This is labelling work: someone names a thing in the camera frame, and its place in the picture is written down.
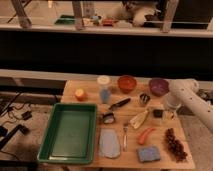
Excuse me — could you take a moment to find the blue grey cloth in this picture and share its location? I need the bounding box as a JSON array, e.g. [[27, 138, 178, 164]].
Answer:
[[99, 128, 120, 159]]

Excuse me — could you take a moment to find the black white tape dispenser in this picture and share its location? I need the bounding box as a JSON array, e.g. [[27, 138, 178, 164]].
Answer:
[[102, 112, 115, 124]]

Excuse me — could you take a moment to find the dark red grape bunch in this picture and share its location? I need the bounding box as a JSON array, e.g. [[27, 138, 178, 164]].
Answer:
[[165, 128, 187, 162]]

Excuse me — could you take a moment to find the red bowl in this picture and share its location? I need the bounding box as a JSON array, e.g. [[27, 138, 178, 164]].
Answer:
[[117, 75, 137, 93]]

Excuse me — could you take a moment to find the green plastic tray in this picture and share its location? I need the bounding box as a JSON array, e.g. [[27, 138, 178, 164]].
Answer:
[[37, 103, 97, 165]]

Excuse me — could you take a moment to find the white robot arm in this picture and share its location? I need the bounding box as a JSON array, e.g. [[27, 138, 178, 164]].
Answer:
[[163, 79, 213, 130]]

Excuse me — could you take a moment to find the black handled knife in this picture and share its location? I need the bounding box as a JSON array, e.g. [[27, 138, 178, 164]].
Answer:
[[109, 98, 131, 111]]

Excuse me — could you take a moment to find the small black eraser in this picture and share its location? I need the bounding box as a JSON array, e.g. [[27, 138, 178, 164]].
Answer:
[[153, 109, 163, 118]]

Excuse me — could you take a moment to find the silver fork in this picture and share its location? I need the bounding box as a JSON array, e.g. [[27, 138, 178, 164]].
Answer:
[[123, 122, 128, 152]]

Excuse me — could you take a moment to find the blue sponge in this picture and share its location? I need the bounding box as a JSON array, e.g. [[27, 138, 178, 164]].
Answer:
[[137, 146, 161, 162]]

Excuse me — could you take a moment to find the clear bottle white lid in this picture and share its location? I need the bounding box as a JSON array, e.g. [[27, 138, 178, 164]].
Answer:
[[97, 75, 110, 104]]

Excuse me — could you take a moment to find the orange fruit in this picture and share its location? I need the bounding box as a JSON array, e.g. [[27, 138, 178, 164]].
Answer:
[[74, 88, 87, 101]]

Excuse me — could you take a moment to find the orange carrot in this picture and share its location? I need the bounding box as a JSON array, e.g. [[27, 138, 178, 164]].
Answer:
[[138, 128, 155, 145]]

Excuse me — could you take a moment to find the purple bowl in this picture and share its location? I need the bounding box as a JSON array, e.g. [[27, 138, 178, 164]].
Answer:
[[149, 78, 169, 97]]

